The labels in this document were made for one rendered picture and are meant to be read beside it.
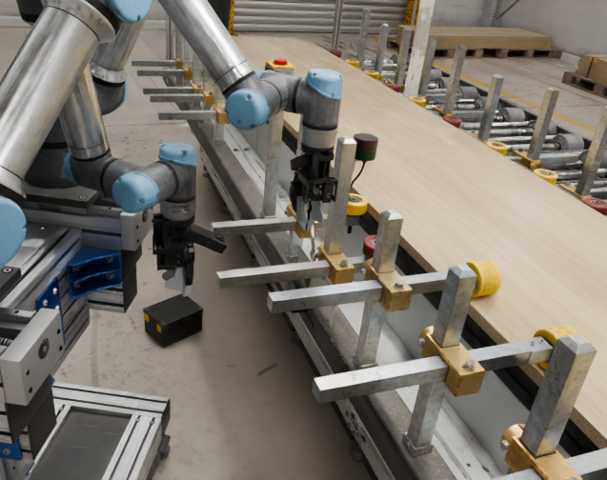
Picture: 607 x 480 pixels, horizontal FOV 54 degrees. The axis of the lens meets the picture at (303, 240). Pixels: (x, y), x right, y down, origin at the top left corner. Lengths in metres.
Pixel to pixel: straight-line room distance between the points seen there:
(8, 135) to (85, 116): 0.30
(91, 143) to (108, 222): 0.26
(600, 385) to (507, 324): 0.21
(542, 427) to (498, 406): 0.45
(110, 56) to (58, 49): 0.51
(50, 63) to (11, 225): 0.23
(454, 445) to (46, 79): 1.08
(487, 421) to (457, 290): 0.46
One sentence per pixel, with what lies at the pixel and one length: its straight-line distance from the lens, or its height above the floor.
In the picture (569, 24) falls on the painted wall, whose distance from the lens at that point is 10.56.
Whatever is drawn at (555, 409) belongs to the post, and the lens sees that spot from 0.90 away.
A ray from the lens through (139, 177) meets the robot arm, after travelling 1.15.
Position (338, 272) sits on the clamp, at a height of 0.86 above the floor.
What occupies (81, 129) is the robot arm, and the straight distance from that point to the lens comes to 1.18.
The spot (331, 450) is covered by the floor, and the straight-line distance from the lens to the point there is 2.19.
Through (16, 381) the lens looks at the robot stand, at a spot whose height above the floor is 0.95.
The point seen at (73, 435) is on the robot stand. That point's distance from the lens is 1.96.
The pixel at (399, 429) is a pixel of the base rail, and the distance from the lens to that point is 1.31.
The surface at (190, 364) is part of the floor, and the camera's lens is 2.47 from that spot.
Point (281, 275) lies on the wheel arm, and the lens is 1.44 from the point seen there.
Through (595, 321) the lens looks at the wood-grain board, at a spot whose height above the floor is 0.90.
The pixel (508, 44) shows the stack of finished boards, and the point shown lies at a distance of 9.89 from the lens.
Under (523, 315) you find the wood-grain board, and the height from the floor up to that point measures 0.90.
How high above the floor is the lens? 1.61
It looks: 29 degrees down
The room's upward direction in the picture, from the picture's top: 6 degrees clockwise
